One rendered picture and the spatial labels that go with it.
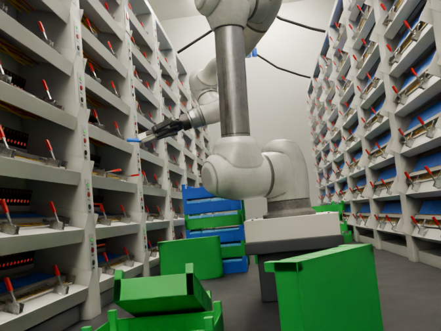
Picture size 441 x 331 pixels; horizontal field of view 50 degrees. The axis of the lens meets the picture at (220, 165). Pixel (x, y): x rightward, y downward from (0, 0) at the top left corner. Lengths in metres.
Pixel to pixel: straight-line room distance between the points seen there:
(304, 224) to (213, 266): 0.86
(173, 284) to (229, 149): 0.54
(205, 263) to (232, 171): 0.90
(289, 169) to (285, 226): 0.20
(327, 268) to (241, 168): 0.64
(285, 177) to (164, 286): 0.64
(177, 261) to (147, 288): 1.12
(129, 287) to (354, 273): 0.53
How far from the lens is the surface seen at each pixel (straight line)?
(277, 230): 1.57
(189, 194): 2.48
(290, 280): 0.92
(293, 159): 1.65
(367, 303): 1.12
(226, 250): 2.46
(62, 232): 1.51
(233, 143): 1.54
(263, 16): 1.76
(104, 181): 1.90
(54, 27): 1.84
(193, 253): 2.32
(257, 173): 1.56
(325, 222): 1.58
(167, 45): 3.87
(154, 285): 1.19
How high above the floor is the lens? 0.30
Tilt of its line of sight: 6 degrees up
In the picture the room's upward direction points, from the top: 6 degrees counter-clockwise
